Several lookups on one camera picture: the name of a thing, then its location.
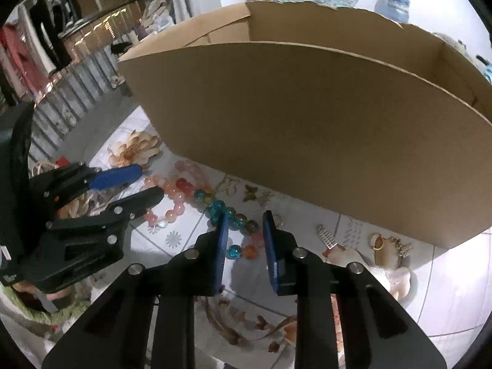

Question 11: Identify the white butterfly brooch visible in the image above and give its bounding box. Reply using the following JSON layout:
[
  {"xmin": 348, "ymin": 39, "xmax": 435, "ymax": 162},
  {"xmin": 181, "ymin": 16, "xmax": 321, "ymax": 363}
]
[{"xmin": 217, "ymin": 177, "xmax": 241, "ymax": 198}]

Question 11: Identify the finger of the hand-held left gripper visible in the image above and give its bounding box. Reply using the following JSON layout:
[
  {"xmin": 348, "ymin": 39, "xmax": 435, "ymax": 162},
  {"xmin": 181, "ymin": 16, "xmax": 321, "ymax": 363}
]
[
  {"xmin": 29, "ymin": 162, "xmax": 142, "ymax": 210},
  {"xmin": 23, "ymin": 186, "xmax": 166, "ymax": 293}
]

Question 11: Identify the multicolour glass bead bracelet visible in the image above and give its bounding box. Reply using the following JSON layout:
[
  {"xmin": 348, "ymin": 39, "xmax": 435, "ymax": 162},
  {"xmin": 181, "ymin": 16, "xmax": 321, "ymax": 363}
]
[{"xmin": 193, "ymin": 188, "xmax": 270, "ymax": 261}]

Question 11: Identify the brown cardboard box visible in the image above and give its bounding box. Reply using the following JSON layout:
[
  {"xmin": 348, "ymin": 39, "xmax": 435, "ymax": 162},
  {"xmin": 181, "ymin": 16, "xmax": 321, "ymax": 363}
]
[{"xmin": 116, "ymin": 1, "xmax": 492, "ymax": 249}]

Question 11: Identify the red hanging garment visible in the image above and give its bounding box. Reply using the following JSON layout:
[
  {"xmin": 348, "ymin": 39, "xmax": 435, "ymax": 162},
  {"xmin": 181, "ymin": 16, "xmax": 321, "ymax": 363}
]
[{"xmin": 0, "ymin": 23, "xmax": 43, "ymax": 101}]

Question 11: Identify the floral table cover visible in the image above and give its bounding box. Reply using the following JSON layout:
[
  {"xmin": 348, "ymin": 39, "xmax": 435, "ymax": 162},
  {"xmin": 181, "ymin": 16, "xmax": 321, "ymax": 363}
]
[{"xmin": 27, "ymin": 105, "xmax": 492, "ymax": 369}]

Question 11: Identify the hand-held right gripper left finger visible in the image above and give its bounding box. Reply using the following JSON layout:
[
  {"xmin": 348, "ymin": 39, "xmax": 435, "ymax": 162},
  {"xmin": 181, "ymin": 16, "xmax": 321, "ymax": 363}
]
[{"xmin": 42, "ymin": 211, "xmax": 230, "ymax": 369}]

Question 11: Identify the gold chain earring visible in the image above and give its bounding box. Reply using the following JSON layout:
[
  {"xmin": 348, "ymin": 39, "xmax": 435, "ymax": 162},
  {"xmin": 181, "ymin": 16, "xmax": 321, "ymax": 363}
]
[{"xmin": 388, "ymin": 236, "xmax": 414, "ymax": 258}]

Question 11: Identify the black hanging garment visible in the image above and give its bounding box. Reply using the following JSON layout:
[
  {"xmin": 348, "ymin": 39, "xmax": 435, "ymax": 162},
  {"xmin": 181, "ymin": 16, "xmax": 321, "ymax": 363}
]
[{"xmin": 29, "ymin": 0, "xmax": 83, "ymax": 73}]

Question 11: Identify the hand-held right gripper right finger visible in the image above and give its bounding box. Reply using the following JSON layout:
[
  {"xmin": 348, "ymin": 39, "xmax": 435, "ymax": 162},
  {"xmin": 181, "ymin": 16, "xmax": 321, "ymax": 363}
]
[{"xmin": 262, "ymin": 210, "xmax": 448, "ymax": 369}]

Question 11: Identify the pink bead bracelet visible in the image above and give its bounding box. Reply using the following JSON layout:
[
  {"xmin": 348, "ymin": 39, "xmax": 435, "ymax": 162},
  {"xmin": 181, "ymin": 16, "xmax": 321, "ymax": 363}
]
[{"xmin": 143, "ymin": 161, "xmax": 210, "ymax": 228}]

